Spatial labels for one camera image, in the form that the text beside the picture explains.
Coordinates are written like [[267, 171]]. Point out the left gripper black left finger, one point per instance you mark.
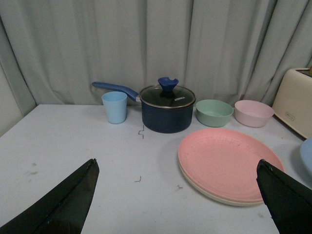
[[63, 210]]

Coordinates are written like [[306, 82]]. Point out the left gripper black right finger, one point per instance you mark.
[[288, 201]]

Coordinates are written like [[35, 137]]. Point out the blue plate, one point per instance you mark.
[[306, 154]]

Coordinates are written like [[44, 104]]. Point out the pink plate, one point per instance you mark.
[[223, 162]]

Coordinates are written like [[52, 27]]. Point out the cream plate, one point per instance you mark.
[[218, 199]]

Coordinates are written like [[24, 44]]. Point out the pink bowl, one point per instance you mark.
[[252, 113]]

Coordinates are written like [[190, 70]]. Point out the cream toaster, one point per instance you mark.
[[293, 101]]

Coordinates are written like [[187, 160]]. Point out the green bowl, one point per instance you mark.
[[213, 113]]

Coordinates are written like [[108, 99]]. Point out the light blue cup left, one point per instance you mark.
[[115, 104]]

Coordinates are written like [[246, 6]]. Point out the dark blue saucepan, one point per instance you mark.
[[160, 120]]

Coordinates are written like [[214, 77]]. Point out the glass pot lid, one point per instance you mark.
[[167, 94]]

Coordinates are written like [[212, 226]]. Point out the grey curtain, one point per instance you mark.
[[52, 50]]

